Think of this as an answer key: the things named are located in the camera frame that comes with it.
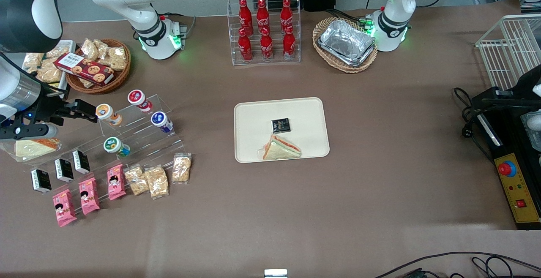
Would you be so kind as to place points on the small black carton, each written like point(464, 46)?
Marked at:
point(64, 170)
point(80, 162)
point(41, 181)

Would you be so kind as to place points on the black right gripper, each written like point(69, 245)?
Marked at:
point(47, 107)

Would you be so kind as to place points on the beige plastic tray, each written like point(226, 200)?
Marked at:
point(253, 130)

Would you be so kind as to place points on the clear bag of crackers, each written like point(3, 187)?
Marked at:
point(117, 58)
point(90, 49)
point(57, 52)
point(33, 61)
point(103, 46)
point(86, 83)
point(50, 73)

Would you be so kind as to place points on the green gum bottle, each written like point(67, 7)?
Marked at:
point(112, 145)

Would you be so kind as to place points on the blue gum bottle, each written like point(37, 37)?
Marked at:
point(159, 118)

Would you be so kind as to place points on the orange gum bottle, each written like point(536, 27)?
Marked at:
point(105, 112)

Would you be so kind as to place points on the small white device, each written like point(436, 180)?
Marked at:
point(275, 273)

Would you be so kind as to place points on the clear acrylic bottle rack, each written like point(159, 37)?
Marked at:
point(274, 60)

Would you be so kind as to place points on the red gum bottle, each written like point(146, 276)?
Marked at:
point(136, 97)

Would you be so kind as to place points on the rice cracker bag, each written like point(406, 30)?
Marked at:
point(136, 180)
point(181, 168)
point(157, 181)

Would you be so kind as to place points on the red emergency stop button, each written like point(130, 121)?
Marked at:
point(506, 169)

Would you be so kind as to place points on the red cola bottle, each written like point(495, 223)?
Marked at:
point(244, 46)
point(289, 43)
point(286, 15)
point(262, 16)
point(266, 46)
point(245, 16)

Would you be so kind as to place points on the wrapped triangle sandwich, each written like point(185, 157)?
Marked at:
point(281, 149)
point(34, 148)

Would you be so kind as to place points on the black control box yellow panel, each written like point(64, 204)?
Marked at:
point(507, 143)

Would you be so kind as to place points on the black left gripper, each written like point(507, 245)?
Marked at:
point(520, 93)

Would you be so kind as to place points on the clear acrylic stepped shelf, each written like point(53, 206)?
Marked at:
point(139, 143)

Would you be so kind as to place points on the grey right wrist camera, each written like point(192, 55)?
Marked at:
point(29, 132)

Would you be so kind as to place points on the red cookie box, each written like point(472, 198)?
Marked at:
point(84, 69)

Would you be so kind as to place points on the white rectangular tray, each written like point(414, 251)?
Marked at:
point(71, 47)

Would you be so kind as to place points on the small black square packet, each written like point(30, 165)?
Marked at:
point(281, 125)

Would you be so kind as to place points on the grey connector box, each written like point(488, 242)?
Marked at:
point(179, 28)

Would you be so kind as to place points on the pink snack packet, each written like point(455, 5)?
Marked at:
point(64, 208)
point(116, 182)
point(89, 196)

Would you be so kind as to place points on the dark brown wicker basket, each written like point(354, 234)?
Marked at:
point(120, 77)

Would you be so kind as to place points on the light tan wicker basket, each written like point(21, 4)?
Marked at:
point(325, 60)

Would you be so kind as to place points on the silver foil container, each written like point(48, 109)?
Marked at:
point(346, 41)

